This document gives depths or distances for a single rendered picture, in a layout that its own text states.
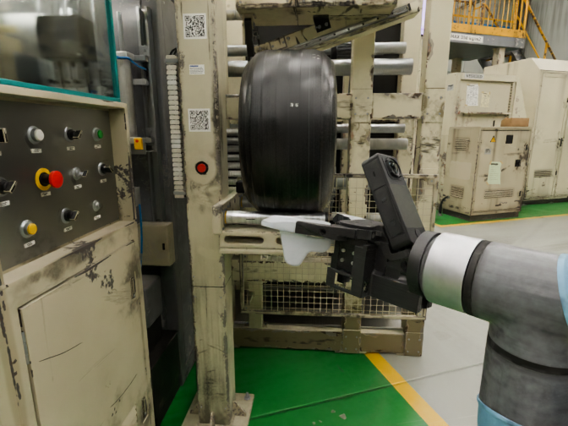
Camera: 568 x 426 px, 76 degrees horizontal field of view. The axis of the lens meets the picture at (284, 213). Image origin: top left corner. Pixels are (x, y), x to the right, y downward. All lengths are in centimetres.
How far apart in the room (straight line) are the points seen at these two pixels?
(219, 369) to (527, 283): 134
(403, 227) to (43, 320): 78
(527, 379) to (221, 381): 133
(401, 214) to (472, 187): 505
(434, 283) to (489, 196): 531
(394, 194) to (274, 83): 74
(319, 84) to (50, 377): 98
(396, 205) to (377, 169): 5
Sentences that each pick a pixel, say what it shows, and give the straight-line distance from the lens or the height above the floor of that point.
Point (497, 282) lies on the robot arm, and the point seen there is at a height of 106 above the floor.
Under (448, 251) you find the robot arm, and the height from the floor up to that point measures 107.
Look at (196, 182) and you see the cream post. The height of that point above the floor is 101.
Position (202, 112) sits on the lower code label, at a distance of 130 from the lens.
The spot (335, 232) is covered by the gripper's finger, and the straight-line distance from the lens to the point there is 42.
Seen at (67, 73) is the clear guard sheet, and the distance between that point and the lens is 109.
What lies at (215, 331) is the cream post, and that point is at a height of 44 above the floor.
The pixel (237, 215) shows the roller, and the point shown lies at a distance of 122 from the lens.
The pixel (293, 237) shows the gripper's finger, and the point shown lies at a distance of 45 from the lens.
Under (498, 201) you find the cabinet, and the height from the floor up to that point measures 25.
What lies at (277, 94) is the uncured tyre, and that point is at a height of 129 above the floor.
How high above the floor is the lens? 118
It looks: 13 degrees down
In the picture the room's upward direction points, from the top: straight up
